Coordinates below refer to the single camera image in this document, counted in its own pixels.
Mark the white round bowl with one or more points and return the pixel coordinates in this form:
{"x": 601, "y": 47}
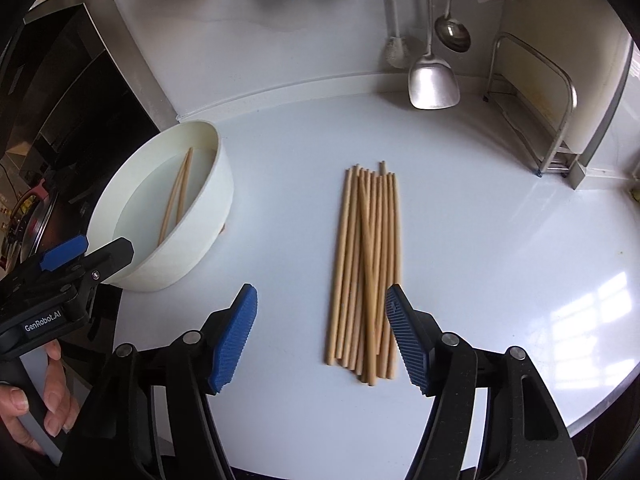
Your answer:
{"x": 200, "y": 210}

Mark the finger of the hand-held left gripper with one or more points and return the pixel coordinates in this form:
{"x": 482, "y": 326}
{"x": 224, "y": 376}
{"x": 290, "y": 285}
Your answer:
{"x": 62, "y": 251}
{"x": 112, "y": 255}

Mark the steel tube rack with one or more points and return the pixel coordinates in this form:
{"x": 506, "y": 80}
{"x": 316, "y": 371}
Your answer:
{"x": 571, "y": 105}

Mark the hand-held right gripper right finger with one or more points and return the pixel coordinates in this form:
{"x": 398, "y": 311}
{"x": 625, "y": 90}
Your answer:
{"x": 407, "y": 340}

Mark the pile of wooden chopsticks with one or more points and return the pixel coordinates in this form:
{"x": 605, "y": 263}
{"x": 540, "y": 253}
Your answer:
{"x": 360, "y": 260}

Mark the steel ladle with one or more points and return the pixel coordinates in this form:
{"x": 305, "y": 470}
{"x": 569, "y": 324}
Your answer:
{"x": 452, "y": 35}

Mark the person's left hand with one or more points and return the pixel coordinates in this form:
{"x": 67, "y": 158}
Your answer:
{"x": 55, "y": 400}

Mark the white dish brush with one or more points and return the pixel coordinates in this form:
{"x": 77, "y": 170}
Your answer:
{"x": 397, "y": 52}

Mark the tan bamboo chopstick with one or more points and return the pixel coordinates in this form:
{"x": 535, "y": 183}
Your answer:
{"x": 184, "y": 185}
{"x": 172, "y": 200}

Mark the black glass cooktop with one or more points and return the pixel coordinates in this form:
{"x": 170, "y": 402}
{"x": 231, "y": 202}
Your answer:
{"x": 75, "y": 85}

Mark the steel spatula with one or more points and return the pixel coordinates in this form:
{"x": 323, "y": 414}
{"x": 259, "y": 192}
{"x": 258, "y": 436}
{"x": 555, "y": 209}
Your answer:
{"x": 432, "y": 82}

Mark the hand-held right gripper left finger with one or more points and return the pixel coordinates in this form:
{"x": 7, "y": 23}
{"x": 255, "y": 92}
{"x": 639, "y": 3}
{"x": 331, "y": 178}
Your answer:
{"x": 235, "y": 340}

